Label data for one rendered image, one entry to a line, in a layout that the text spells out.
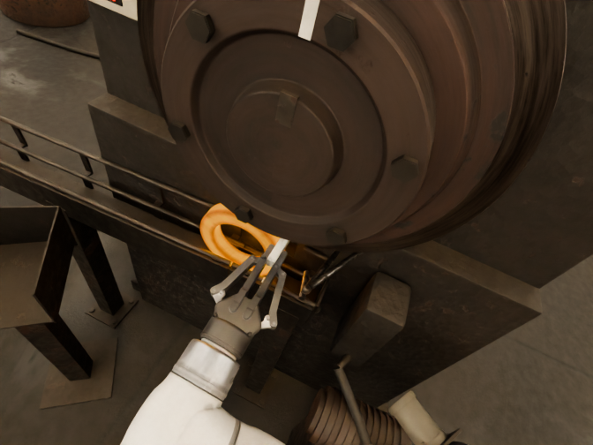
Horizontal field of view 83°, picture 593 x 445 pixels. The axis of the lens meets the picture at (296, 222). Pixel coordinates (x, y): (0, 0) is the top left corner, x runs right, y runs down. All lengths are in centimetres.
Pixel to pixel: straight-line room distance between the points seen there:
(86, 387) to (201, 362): 91
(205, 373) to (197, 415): 5
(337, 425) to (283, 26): 75
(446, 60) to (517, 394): 165
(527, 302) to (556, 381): 130
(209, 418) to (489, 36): 52
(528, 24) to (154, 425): 58
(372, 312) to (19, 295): 70
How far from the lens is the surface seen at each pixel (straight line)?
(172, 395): 53
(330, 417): 84
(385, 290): 67
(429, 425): 74
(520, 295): 74
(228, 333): 55
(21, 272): 92
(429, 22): 32
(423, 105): 29
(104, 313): 150
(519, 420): 181
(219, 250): 75
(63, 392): 143
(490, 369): 181
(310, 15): 29
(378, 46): 28
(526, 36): 37
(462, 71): 33
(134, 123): 78
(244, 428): 57
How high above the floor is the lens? 132
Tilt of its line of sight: 48 degrees down
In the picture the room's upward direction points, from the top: 19 degrees clockwise
